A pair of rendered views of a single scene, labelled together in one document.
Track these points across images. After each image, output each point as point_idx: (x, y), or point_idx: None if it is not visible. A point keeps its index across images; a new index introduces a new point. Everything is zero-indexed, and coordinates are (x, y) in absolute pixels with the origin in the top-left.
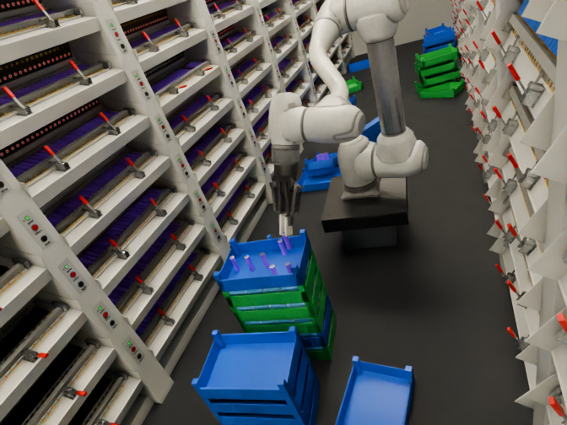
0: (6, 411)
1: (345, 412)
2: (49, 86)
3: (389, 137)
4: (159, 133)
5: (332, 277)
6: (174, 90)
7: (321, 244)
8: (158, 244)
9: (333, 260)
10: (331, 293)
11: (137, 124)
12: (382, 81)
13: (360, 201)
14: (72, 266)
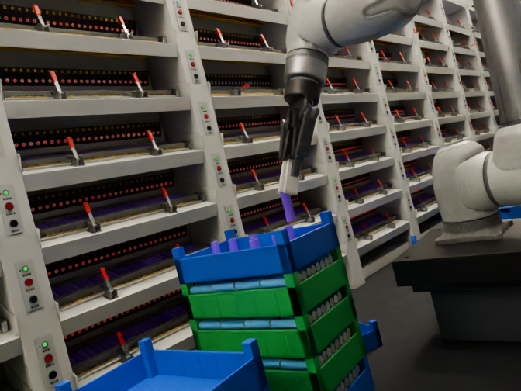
0: None
1: None
2: (87, 31)
3: (512, 125)
4: (198, 120)
5: (403, 370)
6: (236, 91)
7: (403, 332)
8: (160, 258)
9: (414, 351)
10: (391, 389)
11: (173, 98)
12: (495, 34)
13: (466, 243)
14: (14, 198)
